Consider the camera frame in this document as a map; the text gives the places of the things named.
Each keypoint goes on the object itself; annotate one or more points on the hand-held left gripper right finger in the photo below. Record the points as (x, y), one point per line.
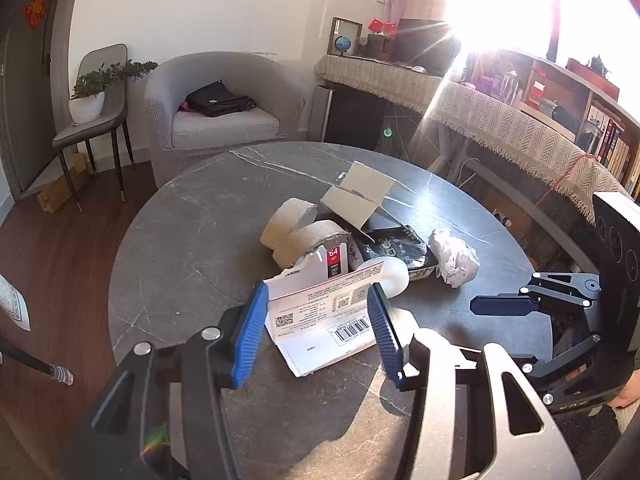
(382, 331)

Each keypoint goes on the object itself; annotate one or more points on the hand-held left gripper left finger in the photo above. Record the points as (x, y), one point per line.
(250, 331)

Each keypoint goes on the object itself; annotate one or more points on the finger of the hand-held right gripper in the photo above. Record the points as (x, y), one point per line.
(500, 305)
(565, 360)

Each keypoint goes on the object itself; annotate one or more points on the white round plastic piece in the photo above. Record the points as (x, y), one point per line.
(395, 275)

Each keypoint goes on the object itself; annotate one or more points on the white barcode shipping envelope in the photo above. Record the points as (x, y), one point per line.
(320, 330)

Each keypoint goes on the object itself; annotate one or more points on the white paper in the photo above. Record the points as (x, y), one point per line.
(455, 257)

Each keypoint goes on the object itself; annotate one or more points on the black plastic packet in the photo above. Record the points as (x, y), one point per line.
(400, 250)

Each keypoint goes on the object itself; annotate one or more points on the torn red label card package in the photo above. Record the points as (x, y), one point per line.
(330, 260)

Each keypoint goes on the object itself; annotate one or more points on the cardboard tape roll core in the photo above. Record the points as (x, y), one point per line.
(307, 242)
(287, 222)

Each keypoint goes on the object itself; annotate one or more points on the white cardboard piece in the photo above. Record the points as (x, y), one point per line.
(362, 190)

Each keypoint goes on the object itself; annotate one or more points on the person's right hand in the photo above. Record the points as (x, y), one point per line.
(627, 391)

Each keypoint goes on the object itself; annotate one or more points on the row of books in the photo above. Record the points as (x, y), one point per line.
(612, 145)

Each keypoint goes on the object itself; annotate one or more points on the wooden bookshelf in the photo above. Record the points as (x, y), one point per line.
(575, 90)

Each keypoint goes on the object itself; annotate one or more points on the grey fabric armchair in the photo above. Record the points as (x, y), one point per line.
(225, 130)

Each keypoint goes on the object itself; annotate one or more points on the black computer tower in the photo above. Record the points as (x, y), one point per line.
(355, 117)

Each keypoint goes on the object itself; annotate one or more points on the black table leg with sock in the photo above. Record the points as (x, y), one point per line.
(30, 362)

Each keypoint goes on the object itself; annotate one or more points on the white desk leg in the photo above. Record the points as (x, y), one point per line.
(326, 115)

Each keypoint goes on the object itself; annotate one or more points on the red cloth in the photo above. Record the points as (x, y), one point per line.
(184, 106)

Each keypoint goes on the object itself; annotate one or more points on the black handbag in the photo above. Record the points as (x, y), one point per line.
(217, 97)

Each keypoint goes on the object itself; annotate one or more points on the cardboard box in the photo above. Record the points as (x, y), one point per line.
(55, 192)

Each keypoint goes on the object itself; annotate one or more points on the white patterned tablecloth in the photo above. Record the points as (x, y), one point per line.
(11, 305)

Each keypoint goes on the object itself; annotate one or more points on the grey dining chair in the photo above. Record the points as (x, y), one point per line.
(92, 130)

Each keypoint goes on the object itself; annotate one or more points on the black computer monitor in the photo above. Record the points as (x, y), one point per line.
(420, 42)

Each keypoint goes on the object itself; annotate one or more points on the potted green plant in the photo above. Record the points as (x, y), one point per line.
(87, 105)

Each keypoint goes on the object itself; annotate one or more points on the dark brown speaker box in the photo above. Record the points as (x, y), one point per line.
(377, 46)

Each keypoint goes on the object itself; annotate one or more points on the small blue globe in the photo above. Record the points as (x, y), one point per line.
(342, 44)

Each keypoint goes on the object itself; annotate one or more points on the small red flags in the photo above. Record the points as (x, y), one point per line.
(382, 26)

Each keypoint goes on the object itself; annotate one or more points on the grey door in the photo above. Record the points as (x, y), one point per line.
(27, 100)

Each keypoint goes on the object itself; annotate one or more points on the red door ornament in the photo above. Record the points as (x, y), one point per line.
(35, 10)

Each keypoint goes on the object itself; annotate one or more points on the wooden picture frame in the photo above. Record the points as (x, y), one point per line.
(345, 25)

